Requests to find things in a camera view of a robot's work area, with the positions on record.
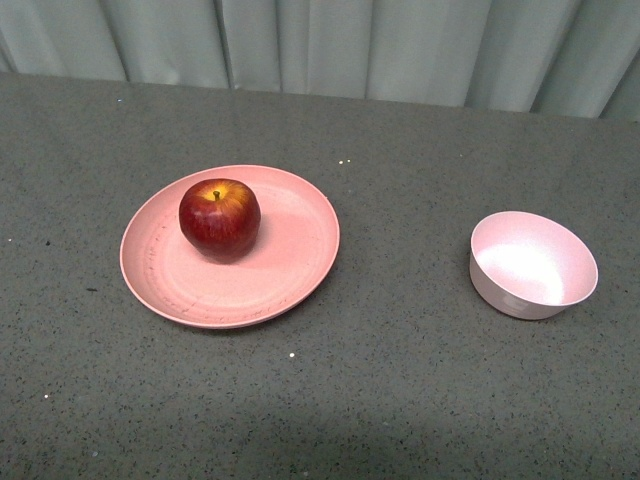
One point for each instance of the light pink bowl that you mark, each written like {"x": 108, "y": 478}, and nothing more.
{"x": 528, "y": 266}

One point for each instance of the pink round plate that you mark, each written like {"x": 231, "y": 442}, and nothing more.
{"x": 296, "y": 247}

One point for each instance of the red apple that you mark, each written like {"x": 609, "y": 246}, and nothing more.
{"x": 220, "y": 217}

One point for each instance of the grey-white pleated curtain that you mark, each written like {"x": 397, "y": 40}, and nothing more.
{"x": 576, "y": 58}

